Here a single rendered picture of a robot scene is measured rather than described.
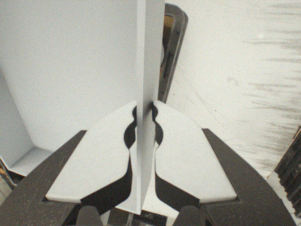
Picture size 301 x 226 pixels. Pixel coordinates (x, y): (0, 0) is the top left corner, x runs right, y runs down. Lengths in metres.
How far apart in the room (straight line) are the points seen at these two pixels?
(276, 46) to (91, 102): 0.48
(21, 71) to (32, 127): 0.09
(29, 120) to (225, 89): 0.49
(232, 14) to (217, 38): 0.06
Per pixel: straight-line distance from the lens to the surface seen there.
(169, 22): 0.36
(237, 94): 0.55
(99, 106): 0.18
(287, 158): 1.38
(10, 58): 0.24
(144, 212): 1.92
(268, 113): 0.61
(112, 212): 0.84
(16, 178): 1.01
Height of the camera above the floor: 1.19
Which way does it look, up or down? 56 degrees down
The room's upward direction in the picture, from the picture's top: 154 degrees counter-clockwise
